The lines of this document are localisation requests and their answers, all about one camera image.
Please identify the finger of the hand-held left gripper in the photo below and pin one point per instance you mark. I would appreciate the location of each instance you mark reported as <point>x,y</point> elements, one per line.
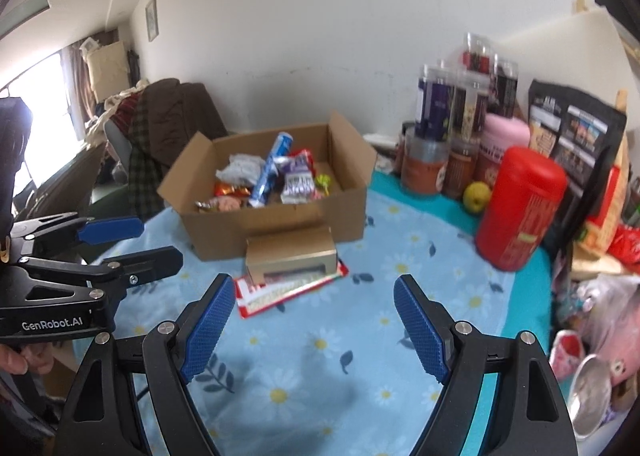
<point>112,230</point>
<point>150,263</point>

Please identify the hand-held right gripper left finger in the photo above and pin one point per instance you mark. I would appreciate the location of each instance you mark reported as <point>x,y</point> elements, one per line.
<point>210,326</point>

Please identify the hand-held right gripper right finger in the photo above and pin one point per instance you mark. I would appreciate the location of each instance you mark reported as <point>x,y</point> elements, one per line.
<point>420,326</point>

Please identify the brown peanut snack packet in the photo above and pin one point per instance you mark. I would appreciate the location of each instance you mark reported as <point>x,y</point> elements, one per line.
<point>225,205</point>

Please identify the small orange red packet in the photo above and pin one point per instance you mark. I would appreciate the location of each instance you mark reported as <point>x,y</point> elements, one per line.
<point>230,189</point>

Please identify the cardboard box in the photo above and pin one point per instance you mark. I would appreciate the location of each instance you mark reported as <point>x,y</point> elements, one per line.
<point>280,228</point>

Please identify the white patterned snack packet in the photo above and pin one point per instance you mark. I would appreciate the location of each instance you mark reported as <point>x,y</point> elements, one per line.
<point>240,168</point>

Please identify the blue white snack tube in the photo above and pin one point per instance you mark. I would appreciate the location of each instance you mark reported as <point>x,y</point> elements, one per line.
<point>267,170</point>

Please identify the silver purple snack packet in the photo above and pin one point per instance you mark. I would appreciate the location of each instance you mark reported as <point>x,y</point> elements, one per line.
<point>297,183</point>

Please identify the yellow green candy packet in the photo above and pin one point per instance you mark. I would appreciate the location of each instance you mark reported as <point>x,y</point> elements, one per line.
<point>322,180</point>

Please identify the red snack packet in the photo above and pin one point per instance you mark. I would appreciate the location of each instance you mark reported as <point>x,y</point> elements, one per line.
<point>304,155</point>

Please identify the person's left hand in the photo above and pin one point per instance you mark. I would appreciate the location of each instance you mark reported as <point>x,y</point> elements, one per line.
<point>40,361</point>

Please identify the flat red white packet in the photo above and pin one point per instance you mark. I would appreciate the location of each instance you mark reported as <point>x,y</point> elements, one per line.
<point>270,298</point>

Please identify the green plaid shirt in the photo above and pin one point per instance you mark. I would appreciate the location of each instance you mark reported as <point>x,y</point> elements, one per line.
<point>142,160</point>

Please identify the teal table cover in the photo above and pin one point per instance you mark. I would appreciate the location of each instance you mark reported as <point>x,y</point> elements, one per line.
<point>525,296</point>

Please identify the small gold box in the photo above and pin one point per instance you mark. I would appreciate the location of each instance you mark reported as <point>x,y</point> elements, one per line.
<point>290,248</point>

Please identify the blue floral tablecloth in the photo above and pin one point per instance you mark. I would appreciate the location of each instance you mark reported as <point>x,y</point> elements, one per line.
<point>320,386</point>

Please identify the red striped garment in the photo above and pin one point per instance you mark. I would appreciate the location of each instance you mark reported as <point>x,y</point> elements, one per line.
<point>125,110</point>

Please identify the pile of beige clothes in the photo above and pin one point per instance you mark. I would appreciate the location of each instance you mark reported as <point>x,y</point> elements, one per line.
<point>107,108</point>

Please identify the green pear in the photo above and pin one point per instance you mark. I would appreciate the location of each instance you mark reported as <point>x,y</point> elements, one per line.
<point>476,197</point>

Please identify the window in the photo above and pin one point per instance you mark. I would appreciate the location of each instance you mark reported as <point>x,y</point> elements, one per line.
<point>40,105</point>

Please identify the brown curtain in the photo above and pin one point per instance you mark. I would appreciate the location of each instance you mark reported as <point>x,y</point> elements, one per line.
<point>75,85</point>

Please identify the pink white packet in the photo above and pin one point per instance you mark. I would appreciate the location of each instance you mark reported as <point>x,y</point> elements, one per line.
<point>567,352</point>

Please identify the red canister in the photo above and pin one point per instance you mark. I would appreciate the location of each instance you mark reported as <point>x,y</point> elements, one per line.
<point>520,206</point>

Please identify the wide jar orange label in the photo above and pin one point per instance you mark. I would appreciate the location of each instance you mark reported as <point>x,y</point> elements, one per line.
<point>425,168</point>

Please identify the jar of brown powder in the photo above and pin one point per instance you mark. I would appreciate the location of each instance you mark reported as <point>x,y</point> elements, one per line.
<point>460,170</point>

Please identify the beige board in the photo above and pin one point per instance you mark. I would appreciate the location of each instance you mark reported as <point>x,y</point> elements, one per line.
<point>107,68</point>

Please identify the printed papers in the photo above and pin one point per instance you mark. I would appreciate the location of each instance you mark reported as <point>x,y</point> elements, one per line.
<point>382,148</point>

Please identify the metal bowl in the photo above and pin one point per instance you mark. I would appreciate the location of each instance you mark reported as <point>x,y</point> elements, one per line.
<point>590,396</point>

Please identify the brown paper bag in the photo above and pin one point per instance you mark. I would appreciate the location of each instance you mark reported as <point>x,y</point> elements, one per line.
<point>600,263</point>

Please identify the translucent pink plastic bag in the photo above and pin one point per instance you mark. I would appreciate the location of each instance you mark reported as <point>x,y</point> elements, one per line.
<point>610,306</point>

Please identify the pink canister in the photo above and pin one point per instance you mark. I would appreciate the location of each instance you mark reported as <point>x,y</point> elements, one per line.
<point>502,133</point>

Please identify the cream red paper bag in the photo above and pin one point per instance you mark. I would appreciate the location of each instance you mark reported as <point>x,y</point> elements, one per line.
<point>607,216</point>

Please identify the clear jar of grains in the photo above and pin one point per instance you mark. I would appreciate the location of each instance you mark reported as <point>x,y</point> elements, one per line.
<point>470,110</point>

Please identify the clear jar purple label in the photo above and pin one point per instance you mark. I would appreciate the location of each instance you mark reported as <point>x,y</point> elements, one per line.
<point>432,103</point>

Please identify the red plastic bag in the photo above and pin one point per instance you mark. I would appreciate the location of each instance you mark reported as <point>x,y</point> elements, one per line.
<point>627,243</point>

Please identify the grey ceiling vent panel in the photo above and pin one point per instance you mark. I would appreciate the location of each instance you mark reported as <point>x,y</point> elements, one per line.
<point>25,10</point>

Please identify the black printed bag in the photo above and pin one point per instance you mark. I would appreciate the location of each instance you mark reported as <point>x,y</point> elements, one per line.
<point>585,135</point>

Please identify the clear jar dark label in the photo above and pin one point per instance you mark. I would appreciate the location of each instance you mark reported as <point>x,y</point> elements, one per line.
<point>505,85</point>

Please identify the clear jar red label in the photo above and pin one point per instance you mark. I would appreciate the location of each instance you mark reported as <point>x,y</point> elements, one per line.
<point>477,53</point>

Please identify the wooden stick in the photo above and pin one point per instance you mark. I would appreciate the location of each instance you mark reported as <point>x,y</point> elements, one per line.
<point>620,100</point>

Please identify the white foam board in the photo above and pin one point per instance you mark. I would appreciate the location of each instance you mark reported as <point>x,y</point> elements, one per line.
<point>565,45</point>

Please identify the framed wall picture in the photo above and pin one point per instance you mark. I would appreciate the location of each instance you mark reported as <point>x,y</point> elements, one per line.
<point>151,18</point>

